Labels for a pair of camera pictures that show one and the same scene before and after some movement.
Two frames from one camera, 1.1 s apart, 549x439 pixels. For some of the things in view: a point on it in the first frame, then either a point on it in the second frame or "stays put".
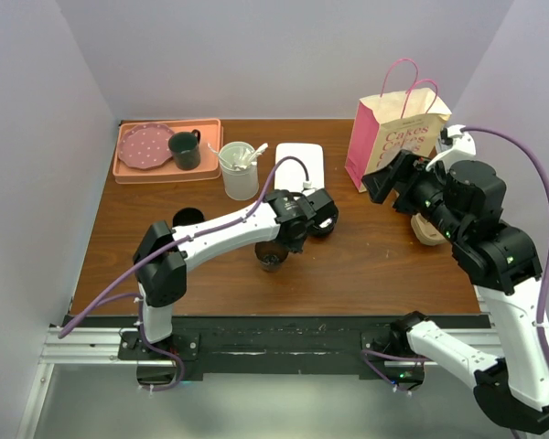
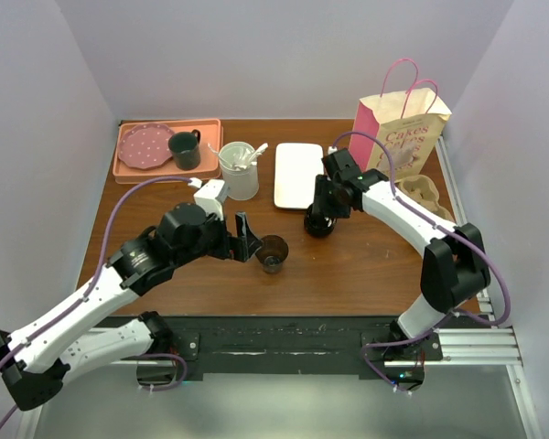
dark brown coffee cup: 271,255 stays put
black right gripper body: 423,188 → 327,199
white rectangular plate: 290,175 stays put
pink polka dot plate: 145,146 stays put
